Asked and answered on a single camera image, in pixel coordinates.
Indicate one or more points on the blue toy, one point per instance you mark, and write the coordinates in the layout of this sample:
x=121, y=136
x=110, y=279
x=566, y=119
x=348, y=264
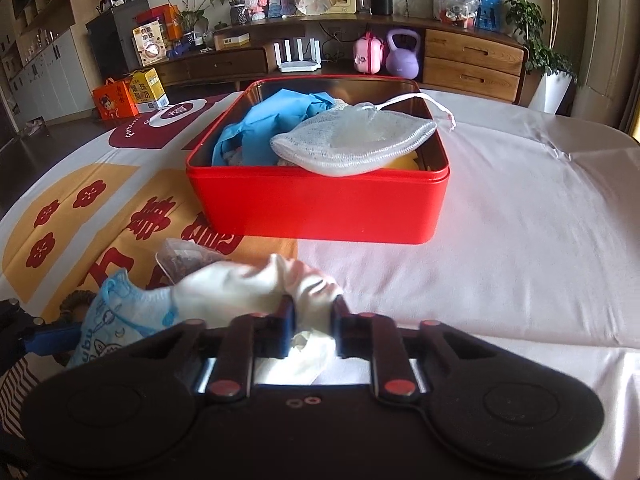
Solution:
x=177, y=50

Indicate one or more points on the yellow carton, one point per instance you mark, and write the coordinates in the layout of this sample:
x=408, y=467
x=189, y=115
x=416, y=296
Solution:
x=147, y=90

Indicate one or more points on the pink case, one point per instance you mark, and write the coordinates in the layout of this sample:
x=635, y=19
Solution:
x=369, y=54

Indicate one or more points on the potted tree in white pot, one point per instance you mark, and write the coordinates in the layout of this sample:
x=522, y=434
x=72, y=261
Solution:
x=540, y=35

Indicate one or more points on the white router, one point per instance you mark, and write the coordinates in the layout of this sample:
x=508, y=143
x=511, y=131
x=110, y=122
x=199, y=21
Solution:
x=299, y=55

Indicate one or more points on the purple kettlebell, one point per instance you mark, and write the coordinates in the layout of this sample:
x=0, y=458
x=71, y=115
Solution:
x=404, y=57

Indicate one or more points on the wooden tv stand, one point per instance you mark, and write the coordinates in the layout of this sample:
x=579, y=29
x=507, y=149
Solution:
x=470, y=60

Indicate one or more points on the small potted plant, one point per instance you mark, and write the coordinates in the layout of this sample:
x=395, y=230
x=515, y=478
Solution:
x=192, y=17

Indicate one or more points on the orange gift bag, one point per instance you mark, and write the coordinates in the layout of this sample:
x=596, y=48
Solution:
x=115, y=102

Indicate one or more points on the white sock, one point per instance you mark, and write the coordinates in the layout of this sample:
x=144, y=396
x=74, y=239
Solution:
x=235, y=285

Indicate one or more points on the slipper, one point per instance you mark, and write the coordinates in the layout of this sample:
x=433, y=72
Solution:
x=35, y=126

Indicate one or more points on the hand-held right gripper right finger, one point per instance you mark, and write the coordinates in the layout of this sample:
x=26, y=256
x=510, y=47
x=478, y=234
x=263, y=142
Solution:
x=350, y=335

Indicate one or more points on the black cabinet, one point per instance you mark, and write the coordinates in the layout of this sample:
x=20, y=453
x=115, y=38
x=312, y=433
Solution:
x=117, y=45

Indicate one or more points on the brown scrunchie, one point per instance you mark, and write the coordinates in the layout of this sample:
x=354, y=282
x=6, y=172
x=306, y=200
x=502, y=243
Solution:
x=75, y=302

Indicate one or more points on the red tin box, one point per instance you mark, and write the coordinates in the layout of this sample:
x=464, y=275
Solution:
x=310, y=205

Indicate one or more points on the striped cloth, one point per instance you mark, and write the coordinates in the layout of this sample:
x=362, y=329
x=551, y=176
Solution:
x=22, y=390

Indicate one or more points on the blue cloth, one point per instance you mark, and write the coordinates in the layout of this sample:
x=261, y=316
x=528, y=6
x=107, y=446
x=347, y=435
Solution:
x=265, y=120

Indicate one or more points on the wooden shelf unit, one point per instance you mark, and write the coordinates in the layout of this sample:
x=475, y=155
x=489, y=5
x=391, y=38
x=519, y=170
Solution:
x=40, y=25

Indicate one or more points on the small dark teapot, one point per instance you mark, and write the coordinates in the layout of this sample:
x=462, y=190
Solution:
x=220, y=25

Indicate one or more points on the small wooden box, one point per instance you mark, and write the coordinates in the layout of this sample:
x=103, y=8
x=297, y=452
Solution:
x=231, y=40

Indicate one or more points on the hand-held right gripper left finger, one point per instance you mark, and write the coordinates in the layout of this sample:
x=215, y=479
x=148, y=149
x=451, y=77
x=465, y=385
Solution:
x=272, y=335

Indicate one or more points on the red and orange gift box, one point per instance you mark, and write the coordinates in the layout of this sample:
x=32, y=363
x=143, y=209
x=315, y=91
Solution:
x=160, y=22

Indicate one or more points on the clear plastic packet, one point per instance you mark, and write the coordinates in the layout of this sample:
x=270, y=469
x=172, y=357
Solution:
x=187, y=260

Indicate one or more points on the yellow soft toy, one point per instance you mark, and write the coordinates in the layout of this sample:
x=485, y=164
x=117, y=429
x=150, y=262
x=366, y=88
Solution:
x=406, y=162

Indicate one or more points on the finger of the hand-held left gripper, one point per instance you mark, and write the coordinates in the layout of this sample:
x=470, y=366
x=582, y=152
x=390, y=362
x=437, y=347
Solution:
x=50, y=340

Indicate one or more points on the clear plastic bag with items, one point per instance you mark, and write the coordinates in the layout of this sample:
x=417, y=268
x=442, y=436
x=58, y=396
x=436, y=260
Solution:
x=460, y=2

